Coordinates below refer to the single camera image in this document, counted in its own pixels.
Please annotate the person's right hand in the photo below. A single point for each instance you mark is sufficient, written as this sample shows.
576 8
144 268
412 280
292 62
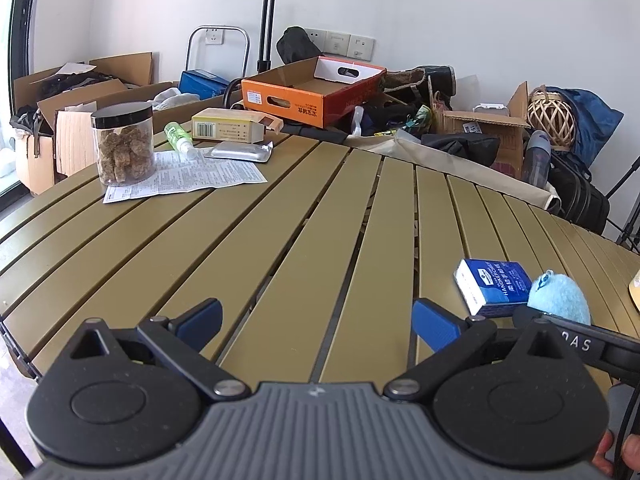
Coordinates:
604 452

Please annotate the blue carton box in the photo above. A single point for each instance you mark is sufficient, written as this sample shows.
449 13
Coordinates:
200 82

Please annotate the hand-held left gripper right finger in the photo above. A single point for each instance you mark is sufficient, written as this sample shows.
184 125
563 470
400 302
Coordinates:
435 325

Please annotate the beige medicine box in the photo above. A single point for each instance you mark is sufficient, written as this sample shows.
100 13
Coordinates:
225 127

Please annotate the beige folding wagon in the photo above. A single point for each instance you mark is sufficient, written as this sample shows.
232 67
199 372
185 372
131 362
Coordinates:
407 147

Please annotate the white cloth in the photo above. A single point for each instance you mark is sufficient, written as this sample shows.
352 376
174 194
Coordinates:
167 97

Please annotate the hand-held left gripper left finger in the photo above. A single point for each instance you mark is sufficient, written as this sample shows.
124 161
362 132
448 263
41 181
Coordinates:
200 325

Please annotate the printed paper leaflet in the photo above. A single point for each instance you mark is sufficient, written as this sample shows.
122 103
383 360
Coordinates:
200 175

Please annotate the clear jar with brown snacks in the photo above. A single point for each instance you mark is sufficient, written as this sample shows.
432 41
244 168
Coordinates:
122 150

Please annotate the small green bottle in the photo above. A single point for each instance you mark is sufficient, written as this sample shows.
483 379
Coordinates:
176 135

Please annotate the black cloth bag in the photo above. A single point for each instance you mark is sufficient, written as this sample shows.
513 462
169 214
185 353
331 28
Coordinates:
295 45

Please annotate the dark blue fabric bag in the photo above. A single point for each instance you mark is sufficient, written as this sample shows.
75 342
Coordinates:
595 120

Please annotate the olive slatted folding table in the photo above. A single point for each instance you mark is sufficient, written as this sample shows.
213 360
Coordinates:
300 260

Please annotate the woven wicker ball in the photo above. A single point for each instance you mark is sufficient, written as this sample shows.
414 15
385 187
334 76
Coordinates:
550 120

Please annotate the open cardboard box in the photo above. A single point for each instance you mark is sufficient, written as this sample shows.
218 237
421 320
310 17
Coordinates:
75 140
35 165

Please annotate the dark clothes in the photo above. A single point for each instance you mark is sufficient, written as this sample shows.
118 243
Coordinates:
75 82

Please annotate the blue tissue packet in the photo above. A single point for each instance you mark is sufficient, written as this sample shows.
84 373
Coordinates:
490 285

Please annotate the black backpack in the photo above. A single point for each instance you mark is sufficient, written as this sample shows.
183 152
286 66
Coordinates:
580 200

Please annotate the small brown cardboard box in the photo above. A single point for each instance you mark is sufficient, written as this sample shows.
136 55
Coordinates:
500 135

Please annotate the silver blister pack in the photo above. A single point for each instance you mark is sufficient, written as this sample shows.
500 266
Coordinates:
235 151

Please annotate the grey blue water bottle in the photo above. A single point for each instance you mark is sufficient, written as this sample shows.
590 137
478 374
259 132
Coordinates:
536 157

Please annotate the white wall socket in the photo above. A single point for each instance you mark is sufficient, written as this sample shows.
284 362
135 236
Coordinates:
337 44
316 41
214 37
360 47

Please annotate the brown fabric bag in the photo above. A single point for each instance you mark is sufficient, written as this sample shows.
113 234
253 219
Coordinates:
405 79

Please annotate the orange cardboard tray box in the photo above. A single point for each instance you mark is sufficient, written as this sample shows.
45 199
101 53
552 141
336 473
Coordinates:
280 102

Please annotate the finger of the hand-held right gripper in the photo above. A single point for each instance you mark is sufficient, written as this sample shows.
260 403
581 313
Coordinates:
525 316

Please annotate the light blue plush toy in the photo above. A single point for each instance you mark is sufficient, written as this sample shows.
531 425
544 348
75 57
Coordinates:
560 295

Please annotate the black camera tripod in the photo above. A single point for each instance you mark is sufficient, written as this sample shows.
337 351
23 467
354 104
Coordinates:
624 176

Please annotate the black folded cloth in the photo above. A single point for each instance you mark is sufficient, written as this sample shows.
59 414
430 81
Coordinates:
460 147

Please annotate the silver metal tube frame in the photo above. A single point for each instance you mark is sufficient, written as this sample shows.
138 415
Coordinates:
220 28

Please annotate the green patterned packet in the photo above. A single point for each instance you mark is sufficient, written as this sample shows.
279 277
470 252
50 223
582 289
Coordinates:
417 119

